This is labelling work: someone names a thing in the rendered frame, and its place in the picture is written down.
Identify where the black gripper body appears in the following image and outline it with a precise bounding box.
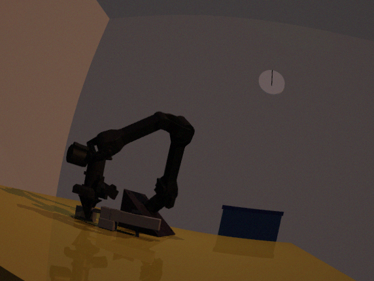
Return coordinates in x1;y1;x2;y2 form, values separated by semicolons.
72;169;108;199

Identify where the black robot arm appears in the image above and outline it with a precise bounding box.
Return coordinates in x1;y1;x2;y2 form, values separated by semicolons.
66;112;195;216

